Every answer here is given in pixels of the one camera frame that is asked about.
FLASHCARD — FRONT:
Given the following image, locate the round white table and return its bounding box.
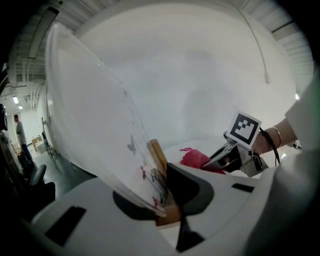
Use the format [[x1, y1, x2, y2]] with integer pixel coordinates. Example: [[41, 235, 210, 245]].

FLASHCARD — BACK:
[[159, 139, 263, 186]]

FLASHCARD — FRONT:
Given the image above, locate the red cloth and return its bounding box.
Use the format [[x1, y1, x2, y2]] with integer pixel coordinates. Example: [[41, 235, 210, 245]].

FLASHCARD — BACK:
[[179, 147, 226, 175]]

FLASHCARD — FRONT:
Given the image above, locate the long ceiling light panel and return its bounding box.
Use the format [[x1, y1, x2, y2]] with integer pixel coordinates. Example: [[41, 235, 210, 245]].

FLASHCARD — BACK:
[[27, 6, 60, 60]]

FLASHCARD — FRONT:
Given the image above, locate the black metal rack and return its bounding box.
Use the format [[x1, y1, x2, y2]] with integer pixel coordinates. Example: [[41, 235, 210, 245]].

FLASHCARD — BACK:
[[41, 117, 55, 158]]

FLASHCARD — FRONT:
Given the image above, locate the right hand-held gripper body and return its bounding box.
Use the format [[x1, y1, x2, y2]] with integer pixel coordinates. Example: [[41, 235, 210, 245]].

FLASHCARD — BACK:
[[223, 110, 270, 179]]

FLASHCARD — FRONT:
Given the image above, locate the cardboard box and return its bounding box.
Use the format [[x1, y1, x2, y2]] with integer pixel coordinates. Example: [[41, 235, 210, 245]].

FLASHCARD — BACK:
[[31, 136, 43, 151]]

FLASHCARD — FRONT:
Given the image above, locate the thin metal bracelet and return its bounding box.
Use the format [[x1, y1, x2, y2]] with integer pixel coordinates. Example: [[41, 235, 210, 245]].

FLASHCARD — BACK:
[[271, 126, 284, 149]]

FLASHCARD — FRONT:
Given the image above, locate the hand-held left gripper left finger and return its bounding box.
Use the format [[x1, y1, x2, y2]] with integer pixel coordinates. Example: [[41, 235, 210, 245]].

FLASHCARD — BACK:
[[112, 191, 161, 221]]

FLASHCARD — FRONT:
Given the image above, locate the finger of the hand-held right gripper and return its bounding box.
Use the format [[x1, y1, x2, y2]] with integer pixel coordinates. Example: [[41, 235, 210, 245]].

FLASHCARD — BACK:
[[201, 144, 242, 174]]

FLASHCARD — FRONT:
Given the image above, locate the person's right forearm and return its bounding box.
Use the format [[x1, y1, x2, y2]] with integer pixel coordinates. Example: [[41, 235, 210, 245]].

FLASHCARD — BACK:
[[252, 117, 298, 157]]

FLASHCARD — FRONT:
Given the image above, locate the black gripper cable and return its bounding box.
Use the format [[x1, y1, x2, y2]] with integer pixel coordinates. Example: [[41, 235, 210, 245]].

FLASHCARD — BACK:
[[258, 127, 282, 166]]

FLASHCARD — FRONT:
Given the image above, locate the person's shirt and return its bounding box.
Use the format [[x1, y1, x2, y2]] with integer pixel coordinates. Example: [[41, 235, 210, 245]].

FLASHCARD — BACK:
[[284, 72, 320, 151]]

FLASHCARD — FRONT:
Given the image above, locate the white wall conduit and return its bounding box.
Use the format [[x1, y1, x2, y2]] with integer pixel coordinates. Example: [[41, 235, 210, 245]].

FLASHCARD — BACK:
[[236, 7, 270, 76]]

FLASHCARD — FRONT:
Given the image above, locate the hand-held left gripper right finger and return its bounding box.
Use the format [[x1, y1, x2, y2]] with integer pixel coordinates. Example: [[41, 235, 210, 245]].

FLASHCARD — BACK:
[[166, 162, 215, 216]]

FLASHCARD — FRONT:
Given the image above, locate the black office chair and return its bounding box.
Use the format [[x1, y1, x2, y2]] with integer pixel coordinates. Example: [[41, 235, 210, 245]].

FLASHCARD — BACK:
[[14, 163, 57, 216]]

